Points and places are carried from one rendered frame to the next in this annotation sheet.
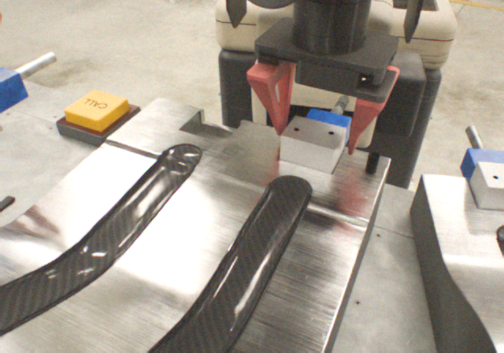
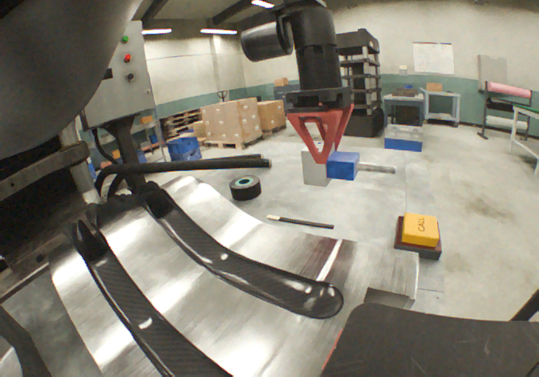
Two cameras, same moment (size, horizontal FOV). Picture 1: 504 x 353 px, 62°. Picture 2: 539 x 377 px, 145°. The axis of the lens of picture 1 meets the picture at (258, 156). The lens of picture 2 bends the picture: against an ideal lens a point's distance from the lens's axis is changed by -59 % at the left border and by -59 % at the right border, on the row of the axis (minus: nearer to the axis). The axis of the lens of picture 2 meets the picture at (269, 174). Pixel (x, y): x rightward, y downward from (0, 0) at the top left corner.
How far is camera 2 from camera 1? 0.31 m
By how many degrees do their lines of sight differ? 84
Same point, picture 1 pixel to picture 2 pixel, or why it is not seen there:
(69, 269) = (214, 252)
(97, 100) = (425, 223)
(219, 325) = (143, 324)
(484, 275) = not seen: outside the picture
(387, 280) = not seen: outside the picture
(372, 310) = not seen: outside the picture
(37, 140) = (386, 217)
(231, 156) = (321, 350)
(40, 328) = (161, 238)
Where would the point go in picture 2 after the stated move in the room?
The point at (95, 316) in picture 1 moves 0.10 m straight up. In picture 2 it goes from (164, 261) to (126, 180)
